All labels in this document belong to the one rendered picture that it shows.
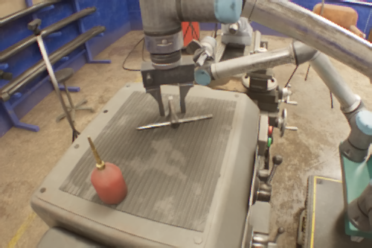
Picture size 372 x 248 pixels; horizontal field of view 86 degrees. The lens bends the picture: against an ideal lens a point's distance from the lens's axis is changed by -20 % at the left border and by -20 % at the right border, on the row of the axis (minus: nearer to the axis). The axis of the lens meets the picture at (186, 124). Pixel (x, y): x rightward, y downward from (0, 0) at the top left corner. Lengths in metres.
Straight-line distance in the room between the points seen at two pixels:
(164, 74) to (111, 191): 0.30
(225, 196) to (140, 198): 0.17
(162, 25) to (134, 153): 0.30
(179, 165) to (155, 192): 0.09
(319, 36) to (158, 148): 0.48
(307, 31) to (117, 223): 0.60
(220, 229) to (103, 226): 0.22
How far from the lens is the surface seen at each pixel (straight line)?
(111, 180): 0.46
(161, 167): 0.55
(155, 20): 0.53
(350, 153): 1.60
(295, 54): 1.22
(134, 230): 0.47
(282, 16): 0.62
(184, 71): 0.60
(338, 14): 5.33
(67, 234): 0.58
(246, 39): 2.55
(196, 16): 0.50
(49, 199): 0.59
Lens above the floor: 1.75
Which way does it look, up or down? 39 degrees down
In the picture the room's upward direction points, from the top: 5 degrees counter-clockwise
